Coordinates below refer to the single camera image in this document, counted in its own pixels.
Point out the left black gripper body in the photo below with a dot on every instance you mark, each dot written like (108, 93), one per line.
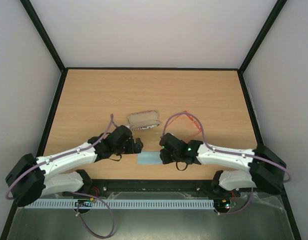
(128, 150)

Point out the light blue slotted cable duct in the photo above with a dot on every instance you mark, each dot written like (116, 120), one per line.
(127, 204)

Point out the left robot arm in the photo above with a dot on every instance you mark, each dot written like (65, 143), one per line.
(34, 177)

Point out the black aluminium frame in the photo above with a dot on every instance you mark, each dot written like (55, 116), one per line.
(28, 7)

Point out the red transparent sunglasses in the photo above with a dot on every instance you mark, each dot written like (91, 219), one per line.
(191, 118)

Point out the electronics board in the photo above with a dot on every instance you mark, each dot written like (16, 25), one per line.
(225, 203)
(85, 202)

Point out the light blue cleaning cloth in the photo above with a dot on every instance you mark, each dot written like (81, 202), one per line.
(149, 158)

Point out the right electronics board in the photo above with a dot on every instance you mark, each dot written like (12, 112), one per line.
(225, 203)

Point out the left electronics board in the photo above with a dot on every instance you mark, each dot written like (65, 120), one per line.
(85, 202)

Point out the flag print glasses case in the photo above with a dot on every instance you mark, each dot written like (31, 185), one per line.
(143, 120)

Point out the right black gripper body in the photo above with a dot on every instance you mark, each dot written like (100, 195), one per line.
(163, 155)

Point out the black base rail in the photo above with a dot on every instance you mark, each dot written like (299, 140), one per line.
(199, 188)

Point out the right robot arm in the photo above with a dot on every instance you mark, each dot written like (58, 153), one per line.
(257, 168)

